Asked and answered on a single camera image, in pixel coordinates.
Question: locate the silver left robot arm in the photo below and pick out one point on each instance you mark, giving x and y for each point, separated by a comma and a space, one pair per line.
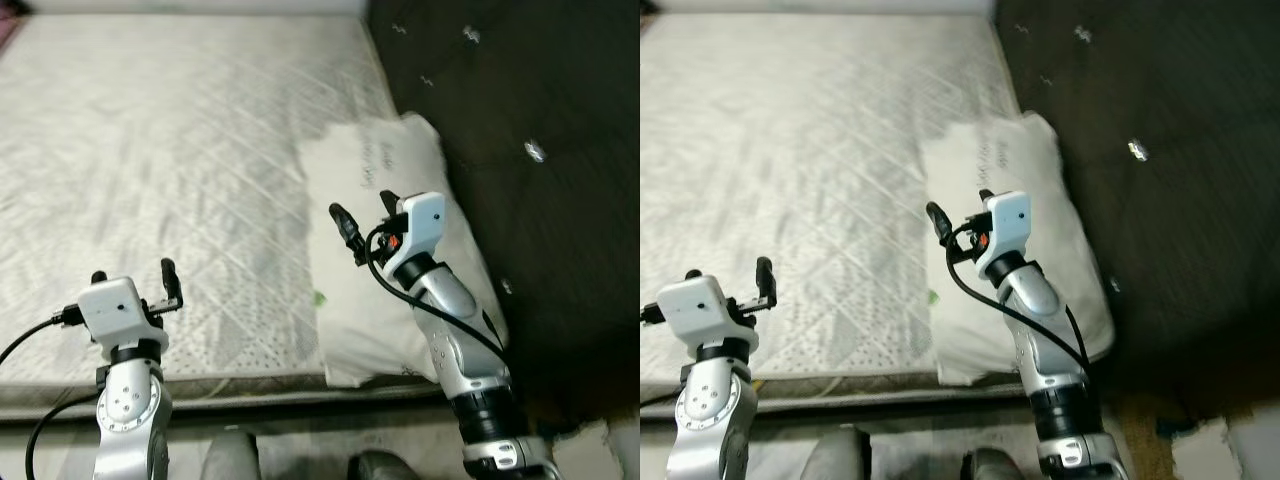
712, 420
132, 420

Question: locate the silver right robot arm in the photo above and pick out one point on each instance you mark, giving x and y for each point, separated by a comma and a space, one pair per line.
465, 340
1050, 350

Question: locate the white quilted mattress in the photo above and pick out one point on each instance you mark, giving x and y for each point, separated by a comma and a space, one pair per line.
170, 150
790, 150

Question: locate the black tufted headboard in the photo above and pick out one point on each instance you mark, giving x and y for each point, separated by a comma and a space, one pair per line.
1190, 220
560, 200

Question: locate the grey left robot leg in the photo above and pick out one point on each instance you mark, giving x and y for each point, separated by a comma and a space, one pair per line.
230, 458
835, 456

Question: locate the grey robot leg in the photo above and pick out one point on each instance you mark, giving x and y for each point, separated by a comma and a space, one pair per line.
385, 468
230, 458
835, 456
997, 466

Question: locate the white flat object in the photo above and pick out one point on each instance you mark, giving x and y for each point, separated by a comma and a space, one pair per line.
595, 450
1205, 450

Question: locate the grey right robot leg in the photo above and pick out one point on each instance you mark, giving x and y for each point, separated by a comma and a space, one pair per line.
997, 466
385, 468

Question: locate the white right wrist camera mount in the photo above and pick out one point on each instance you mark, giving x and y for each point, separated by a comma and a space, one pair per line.
1005, 228
418, 228

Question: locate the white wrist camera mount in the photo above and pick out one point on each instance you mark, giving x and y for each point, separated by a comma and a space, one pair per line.
1005, 228
698, 308
118, 310
418, 228

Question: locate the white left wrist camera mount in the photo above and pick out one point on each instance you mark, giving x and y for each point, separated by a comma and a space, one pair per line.
118, 310
698, 308

